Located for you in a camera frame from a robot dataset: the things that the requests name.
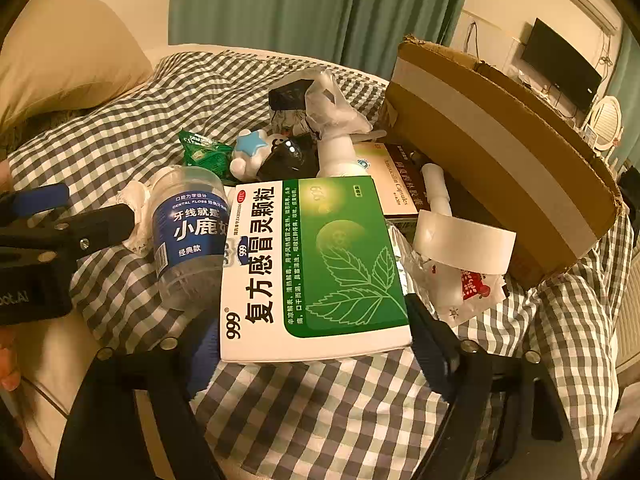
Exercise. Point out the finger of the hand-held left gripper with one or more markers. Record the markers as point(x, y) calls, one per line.
point(75, 232)
point(40, 199)

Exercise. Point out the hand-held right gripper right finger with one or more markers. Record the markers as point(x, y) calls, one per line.
point(429, 355)

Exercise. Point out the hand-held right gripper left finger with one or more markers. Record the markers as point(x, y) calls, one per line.
point(206, 360)

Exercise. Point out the blue label dental floss bottle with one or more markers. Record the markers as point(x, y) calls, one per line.
point(190, 230)

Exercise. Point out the green medicine box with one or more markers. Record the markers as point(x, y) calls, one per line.
point(310, 270)

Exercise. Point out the cardboard box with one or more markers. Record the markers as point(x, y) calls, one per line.
point(500, 150)

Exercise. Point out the white spray bottle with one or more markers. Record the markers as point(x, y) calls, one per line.
point(337, 157)

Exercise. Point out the person's left hand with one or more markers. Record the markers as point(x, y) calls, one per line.
point(7, 367)

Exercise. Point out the crumpled white tissue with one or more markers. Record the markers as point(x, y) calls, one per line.
point(141, 192)

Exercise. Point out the red and white snack wrapper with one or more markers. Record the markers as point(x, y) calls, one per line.
point(470, 287)

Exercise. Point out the silver foil packet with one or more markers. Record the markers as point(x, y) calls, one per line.
point(405, 260)

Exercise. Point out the translucent tape roll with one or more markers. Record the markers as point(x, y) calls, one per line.
point(470, 250)

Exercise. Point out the cream pillow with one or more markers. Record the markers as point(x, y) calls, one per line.
point(65, 60)

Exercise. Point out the green snack packet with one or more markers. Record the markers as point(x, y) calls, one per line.
point(202, 152)

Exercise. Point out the white plastic tube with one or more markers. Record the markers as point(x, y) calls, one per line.
point(436, 187)

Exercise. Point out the small orange product box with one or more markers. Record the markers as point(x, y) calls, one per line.
point(397, 185)

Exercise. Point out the white plush toy blue star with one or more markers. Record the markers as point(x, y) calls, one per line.
point(250, 160)

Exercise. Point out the white louvred wardrobe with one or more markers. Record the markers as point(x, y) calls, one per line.
point(631, 310)

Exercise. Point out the cream bed headboard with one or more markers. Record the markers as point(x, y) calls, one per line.
point(125, 0)

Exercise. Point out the clear plastic bag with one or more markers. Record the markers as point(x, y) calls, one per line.
point(330, 110)

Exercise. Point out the white oval vanity mirror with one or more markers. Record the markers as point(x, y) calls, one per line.
point(605, 120)

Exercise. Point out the wide green curtain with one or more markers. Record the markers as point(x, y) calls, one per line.
point(300, 10)

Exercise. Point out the black television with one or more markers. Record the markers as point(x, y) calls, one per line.
point(560, 65)

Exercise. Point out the narrow green curtain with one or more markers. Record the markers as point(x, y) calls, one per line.
point(625, 70)

